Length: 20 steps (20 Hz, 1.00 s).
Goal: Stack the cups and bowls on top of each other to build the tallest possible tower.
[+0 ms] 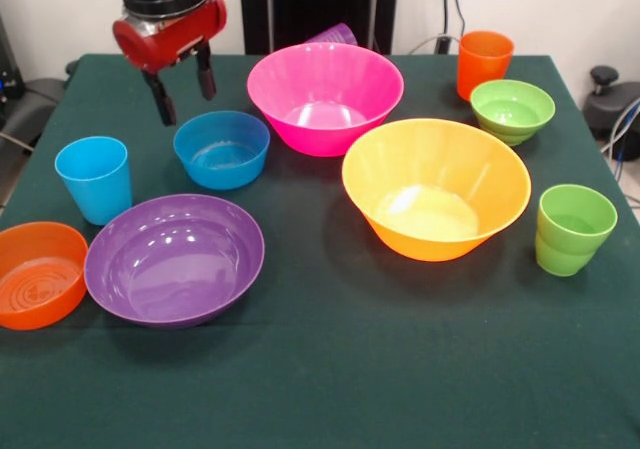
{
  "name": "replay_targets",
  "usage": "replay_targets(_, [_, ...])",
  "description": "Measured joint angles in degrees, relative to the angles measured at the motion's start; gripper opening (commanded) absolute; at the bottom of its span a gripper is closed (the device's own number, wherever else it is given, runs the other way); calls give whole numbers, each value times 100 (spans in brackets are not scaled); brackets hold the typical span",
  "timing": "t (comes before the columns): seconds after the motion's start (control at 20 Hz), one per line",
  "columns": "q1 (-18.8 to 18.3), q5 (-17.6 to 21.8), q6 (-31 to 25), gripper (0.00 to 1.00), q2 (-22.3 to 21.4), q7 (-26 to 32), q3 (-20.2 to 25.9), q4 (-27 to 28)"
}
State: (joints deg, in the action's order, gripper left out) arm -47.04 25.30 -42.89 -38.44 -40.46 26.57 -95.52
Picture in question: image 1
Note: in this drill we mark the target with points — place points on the blue plastic bowl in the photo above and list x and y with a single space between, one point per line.
222 169

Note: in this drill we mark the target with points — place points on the purple plastic cup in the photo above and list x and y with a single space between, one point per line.
335 35

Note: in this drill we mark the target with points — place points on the grey chair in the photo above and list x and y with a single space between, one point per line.
30 104

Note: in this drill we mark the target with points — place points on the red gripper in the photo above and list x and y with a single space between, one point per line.
175 39

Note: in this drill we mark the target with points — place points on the green plastic bowl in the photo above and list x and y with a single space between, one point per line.
512 119

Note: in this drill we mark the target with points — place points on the blue plastic cup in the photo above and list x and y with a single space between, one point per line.
100 194

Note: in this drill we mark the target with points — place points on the dark green tablecloth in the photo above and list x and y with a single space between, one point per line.
350 369

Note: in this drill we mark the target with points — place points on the pink plastic bowl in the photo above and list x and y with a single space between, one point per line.
360 79

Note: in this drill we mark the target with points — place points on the green plastic cup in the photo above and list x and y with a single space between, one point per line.
570 254

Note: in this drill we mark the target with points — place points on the yellow plastic bowl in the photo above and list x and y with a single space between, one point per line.
490 184

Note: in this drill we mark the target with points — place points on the purple plastic bowl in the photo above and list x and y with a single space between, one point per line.
175 279

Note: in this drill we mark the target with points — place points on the dark equipment box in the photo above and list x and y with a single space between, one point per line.
7 84

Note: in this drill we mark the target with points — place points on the orange plastic bowl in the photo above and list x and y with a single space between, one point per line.
35 294

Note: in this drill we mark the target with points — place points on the orange plastic cup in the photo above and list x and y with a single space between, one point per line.
482 61

